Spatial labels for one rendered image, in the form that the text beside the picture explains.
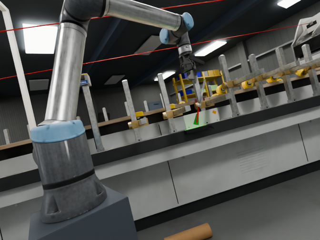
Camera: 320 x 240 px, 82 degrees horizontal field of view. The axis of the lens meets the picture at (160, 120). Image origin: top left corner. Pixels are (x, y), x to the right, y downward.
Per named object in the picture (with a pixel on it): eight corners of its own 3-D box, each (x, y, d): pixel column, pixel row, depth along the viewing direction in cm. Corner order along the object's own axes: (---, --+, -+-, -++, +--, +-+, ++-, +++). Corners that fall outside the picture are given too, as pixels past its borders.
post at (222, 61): (240, 116, 137) (224, 54, 138) (235, 117, 136) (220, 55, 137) (237, 116, 140) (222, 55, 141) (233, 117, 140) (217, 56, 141)
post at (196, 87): (211, 133, 133) (195, 69, 133) (207, 134, 132) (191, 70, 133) (209, 133, 136) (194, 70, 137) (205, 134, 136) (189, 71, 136)
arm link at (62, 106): (29, 173, 60) (61, -15, 76) (28, 170, 74) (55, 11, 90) (79, 172, 69) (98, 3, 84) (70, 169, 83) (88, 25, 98)
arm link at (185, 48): (188, 49, 132) (193, 43, 122) (190, 55, 132) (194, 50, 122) (176, 51, 130) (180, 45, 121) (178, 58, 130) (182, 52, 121)
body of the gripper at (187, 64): (181, 74, 129) (177, 57, 129) (193, 71, 131) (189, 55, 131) (185, 70, 122) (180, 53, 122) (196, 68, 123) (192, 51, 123)
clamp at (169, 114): (183, 115, 129) (181, 107, 129) (165, 119, 127) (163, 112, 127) (180, 115, 135) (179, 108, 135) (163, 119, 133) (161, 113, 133)
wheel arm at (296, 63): (300, 65, 113) (299, 59, 113) (295, 65, 112) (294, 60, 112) (249, 84, 162) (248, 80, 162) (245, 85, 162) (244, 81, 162)
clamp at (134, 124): (149, 125, 125) (147, 117, 125) (129, 129, 123) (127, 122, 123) (148, 125, 131) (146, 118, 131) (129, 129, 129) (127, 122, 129)
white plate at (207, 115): (220, 120, 133) (216, 107, 133) (186, 129, 129) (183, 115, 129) (219, 121, 134) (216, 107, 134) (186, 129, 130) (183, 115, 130)
